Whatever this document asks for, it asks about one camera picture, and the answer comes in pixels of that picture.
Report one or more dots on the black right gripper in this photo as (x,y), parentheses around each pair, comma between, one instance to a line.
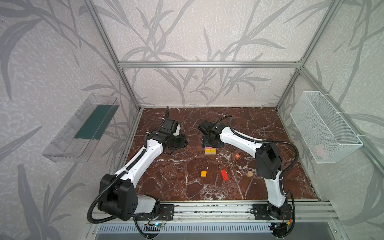
(209,141)

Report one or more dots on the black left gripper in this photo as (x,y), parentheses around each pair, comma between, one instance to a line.
(167,122)

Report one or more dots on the natural wood long block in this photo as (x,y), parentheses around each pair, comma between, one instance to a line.
(210,153)

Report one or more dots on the small orange red block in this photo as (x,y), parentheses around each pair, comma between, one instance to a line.
(237,156)

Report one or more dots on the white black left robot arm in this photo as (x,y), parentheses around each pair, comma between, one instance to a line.
(117,198)

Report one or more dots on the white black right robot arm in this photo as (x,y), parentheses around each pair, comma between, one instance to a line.
(266,153)

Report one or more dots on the pink item in basket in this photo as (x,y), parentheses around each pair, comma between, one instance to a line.
(321,151)

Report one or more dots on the aluminium frame horizontal bar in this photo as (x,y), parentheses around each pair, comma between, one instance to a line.
(206,64)

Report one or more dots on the clear plastic wall bin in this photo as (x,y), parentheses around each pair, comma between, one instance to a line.
(77,140)

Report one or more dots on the white wire mesh basket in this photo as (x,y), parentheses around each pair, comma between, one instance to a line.
(320,123)

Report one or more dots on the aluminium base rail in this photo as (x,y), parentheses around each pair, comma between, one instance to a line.
(242,212)

